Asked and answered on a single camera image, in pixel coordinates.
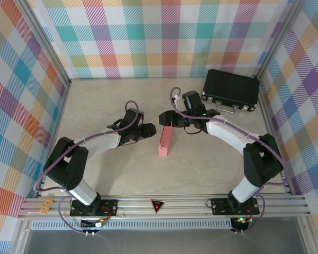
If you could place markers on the pink paper box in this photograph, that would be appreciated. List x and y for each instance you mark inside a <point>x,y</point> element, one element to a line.
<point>164,143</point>

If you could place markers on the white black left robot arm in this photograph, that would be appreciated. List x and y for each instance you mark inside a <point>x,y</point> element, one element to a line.
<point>80,194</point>

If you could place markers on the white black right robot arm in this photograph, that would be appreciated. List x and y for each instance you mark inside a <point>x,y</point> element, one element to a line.
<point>245,191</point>

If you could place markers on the red triangular button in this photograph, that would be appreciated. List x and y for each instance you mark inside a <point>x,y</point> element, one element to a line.
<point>157,206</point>

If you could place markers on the grey metal sheet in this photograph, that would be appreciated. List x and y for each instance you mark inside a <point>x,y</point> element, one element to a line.
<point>161,242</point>

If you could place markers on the small wooden block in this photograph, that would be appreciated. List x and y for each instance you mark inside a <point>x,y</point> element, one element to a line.
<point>45,206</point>

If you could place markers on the aluminium side rail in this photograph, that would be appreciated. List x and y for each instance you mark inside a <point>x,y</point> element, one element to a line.
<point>268,111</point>
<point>60,111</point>

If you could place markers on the aluminium mounting rail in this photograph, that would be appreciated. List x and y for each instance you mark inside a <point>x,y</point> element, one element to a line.
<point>188,205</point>

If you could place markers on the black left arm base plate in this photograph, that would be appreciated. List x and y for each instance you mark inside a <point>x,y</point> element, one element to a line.
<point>111,207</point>

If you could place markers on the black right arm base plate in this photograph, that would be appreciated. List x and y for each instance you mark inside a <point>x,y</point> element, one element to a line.
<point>217,206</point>

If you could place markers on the aluminium frame post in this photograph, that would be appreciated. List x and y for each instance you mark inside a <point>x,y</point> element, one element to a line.
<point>44,39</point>
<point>274,39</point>

